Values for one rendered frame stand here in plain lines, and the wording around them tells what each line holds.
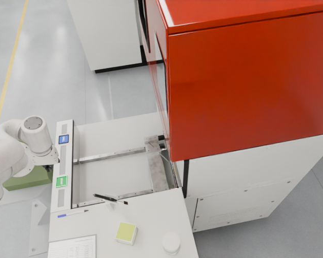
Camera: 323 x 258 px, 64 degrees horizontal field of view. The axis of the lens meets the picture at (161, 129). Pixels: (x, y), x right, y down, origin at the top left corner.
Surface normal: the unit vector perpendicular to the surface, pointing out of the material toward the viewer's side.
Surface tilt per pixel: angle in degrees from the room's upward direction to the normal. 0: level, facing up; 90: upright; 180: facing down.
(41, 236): 0
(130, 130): 0
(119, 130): 0
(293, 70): 90
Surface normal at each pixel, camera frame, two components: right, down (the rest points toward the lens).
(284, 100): 0.18, 0.79
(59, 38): -0.04, -0.59
